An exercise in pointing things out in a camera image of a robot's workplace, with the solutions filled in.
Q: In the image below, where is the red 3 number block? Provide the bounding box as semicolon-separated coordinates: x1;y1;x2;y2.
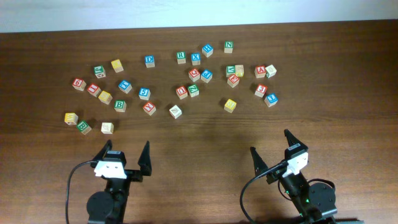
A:
254;84;267;98

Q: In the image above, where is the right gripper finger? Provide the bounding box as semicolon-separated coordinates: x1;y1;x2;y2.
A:
250;146;268;177
284;129;300;150

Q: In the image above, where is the plain yellow top block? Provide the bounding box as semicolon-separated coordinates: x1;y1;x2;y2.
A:
111;59;124;73

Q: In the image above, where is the red A letter block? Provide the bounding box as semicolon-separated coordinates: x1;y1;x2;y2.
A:
254;65;267;78

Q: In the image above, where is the red Y letter block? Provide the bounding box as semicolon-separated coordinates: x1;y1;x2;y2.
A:
143;101;156;116

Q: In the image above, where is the green B letter block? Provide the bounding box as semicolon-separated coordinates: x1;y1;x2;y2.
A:
114;100;127;112

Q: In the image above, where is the natural picture block left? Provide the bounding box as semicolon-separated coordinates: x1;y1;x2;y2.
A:
101;123;114;134

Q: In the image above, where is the red U letter block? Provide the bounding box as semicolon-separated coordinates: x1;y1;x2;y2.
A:
176;86;188;100

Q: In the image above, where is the blue 5 number block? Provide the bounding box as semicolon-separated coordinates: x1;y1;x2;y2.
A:
139;88;150;100

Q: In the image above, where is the green N letter block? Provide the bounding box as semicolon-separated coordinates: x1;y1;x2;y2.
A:
224;41;234;54

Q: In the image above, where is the red I letter block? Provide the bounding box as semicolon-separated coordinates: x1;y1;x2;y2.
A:
87;83;101;98

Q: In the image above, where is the green J letter block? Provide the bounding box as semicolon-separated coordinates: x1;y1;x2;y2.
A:
93;65;106;78

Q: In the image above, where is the blue H letter block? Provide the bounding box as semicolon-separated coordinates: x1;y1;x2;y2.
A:
202;44;214;58

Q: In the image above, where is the white picture block right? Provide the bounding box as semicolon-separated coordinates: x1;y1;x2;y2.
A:
266;65;277;78

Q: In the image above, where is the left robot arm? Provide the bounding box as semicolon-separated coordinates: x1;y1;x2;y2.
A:
86;140;152;224

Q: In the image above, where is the yellow edged natural block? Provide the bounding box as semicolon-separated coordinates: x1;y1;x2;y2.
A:
234;65;244;77

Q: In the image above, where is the yellow W letter block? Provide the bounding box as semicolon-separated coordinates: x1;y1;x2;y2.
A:
64;113;78;125

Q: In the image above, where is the red Q letter block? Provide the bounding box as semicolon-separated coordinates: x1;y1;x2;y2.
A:
188;68;201;82

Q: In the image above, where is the blue 1 number block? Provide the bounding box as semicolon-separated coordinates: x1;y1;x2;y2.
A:
264;93;279;107

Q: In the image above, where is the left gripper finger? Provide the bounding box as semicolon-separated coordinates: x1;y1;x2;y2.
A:
138;141;152;176
90;139;113;167

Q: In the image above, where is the red E letter block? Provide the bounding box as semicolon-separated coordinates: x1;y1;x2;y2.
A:
227;74;240;88

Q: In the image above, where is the green V letter block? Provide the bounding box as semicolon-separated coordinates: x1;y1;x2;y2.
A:
226;65;236;77

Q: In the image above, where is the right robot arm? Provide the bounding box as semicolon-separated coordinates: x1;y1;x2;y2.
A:
239;129;337;223

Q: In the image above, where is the green Z letter block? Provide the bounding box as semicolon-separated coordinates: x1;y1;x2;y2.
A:
188;84;200;97

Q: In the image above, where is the green E letter block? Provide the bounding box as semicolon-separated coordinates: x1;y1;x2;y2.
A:
76;121;92;135

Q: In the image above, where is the green R letter block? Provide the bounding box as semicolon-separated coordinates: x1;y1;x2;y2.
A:
176;52;186;64

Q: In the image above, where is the blue D letter block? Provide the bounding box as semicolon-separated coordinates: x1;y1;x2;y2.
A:
144;55;155;68

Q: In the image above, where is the white leaf picture block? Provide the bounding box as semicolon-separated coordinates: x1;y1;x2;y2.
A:
169;105;182;119

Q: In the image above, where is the blue T letter block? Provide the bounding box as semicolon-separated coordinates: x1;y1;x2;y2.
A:
118;80;132;94

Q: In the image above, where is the red 6 number block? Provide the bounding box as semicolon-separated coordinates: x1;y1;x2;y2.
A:
72;78;86;91

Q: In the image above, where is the blue P letter block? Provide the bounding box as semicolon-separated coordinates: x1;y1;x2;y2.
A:
201;69;213;83

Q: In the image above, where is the blue X letter block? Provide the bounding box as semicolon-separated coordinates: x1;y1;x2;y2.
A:
191;53;201;65

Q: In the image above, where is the yellow S block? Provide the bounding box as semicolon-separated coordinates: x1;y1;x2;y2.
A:
98;91;113;105
224;99;237;113

